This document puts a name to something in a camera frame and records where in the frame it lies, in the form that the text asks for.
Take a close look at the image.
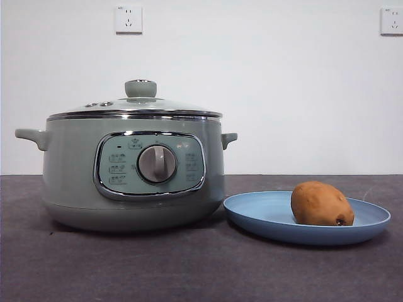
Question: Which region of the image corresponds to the white wall socket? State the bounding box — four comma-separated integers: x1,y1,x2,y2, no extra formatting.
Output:
380,6,403,36
115,5,143,35

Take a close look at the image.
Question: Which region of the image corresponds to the blue round plate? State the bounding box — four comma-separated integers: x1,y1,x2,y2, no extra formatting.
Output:
223,190,392,246

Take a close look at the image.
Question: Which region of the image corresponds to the pale green electric steamer pot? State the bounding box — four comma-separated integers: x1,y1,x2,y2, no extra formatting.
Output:
14,115,239,233

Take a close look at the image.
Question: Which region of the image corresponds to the brown potato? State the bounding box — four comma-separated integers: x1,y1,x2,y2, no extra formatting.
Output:
290,180,356,227

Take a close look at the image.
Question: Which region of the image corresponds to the glass lid with green knob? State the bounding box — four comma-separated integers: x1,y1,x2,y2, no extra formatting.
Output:
46,79,222,121

